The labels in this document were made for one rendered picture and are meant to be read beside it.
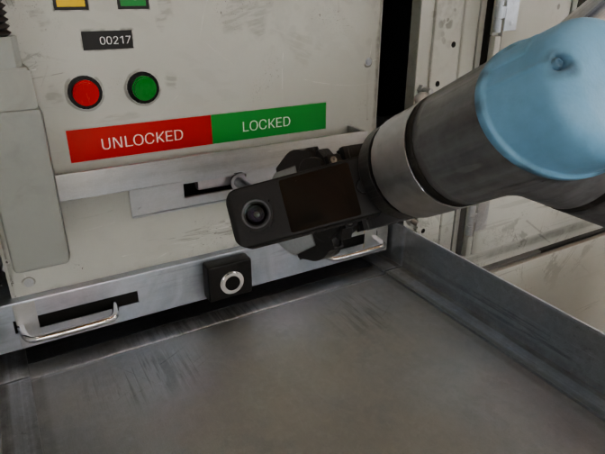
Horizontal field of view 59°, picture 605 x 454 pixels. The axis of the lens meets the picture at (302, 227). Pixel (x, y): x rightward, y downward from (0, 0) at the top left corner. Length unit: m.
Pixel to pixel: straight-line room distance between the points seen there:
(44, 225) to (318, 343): 0.33
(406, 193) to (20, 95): 0.32
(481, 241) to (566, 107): 0.66
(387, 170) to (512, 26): 0.52
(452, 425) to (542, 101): 0.38
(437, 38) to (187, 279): 0.45
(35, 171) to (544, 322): 0.55
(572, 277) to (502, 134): 0.91
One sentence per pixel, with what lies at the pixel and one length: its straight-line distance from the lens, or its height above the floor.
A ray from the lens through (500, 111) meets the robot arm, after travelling 0.28.
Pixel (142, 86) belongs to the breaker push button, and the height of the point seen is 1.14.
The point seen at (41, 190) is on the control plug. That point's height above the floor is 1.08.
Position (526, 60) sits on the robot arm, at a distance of 0.28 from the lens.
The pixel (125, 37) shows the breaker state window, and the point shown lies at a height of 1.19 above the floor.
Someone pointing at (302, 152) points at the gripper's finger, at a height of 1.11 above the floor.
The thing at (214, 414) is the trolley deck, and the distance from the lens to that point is 0.58.
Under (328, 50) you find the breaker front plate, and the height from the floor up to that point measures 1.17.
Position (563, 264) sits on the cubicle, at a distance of 1.14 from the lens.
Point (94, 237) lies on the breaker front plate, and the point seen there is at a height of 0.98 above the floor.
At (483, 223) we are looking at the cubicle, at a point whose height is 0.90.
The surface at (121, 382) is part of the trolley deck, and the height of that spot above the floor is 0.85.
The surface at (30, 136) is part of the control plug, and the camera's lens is 0.51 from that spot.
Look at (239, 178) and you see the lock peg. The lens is 0.68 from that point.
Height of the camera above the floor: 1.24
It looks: 24 degrees down
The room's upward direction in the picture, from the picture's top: straight up
